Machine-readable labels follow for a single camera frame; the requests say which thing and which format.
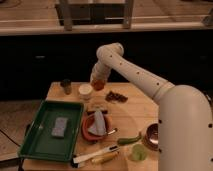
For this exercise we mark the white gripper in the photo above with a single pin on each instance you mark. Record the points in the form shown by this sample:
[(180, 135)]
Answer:
[(100, 72)]

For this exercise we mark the orange-red apple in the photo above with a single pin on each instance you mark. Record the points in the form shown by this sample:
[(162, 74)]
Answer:
[(98, 85)]

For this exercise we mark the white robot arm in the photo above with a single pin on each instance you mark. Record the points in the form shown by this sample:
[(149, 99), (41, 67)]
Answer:
[(185, 118)]

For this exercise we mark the white paper cup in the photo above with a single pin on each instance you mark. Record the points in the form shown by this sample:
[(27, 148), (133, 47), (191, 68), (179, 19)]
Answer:
[(85, 91)]

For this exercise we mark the dark small cup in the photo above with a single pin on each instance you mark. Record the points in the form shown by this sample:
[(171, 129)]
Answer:
[(66, 85)]

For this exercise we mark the green plastic cup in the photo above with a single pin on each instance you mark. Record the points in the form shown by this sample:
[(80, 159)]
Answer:
[(138, 153)]

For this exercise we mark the brown grape bunch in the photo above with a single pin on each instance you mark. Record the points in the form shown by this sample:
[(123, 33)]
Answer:
[(113, 96)]

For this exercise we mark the red-brown bowl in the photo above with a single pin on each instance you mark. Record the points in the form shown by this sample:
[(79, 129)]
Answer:
[(87, 122)]

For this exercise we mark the grey folded cloth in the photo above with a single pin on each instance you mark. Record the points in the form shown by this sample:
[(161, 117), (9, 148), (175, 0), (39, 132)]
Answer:
[(98, 127)]

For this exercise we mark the wooden chair legs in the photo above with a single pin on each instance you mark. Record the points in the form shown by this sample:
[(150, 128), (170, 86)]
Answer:
[(94, 14)]

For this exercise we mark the grey sponge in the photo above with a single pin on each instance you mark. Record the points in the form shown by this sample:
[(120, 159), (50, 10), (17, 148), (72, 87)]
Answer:
[(59, 128)]

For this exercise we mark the green chili pepper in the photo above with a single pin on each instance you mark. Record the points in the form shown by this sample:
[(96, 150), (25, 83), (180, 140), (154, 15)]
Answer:
[(127, 141)]

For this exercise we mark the green plastic tray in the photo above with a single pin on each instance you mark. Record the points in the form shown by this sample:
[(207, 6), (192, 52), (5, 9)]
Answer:
[(39, 143)]

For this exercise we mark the copper metal bowl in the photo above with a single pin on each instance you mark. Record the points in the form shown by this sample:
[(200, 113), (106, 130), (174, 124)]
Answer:
[(151, 137)]

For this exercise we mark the yellow corn cob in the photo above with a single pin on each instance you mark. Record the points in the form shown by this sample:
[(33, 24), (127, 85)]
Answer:
[(104, 158)]

